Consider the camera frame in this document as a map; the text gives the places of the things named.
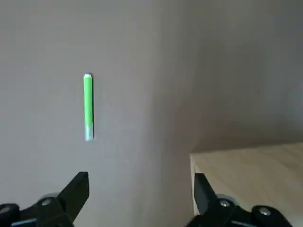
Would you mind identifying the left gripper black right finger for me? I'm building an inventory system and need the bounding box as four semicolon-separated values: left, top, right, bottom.
187;173;294;227

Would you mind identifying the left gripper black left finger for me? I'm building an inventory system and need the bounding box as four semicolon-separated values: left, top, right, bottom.
0;172;90;227

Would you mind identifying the green stick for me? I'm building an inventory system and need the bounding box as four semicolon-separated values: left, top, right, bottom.
83;73;95;142

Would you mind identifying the wooden drawer cabinet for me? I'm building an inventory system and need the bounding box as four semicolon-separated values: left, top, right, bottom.
189;141;303;227

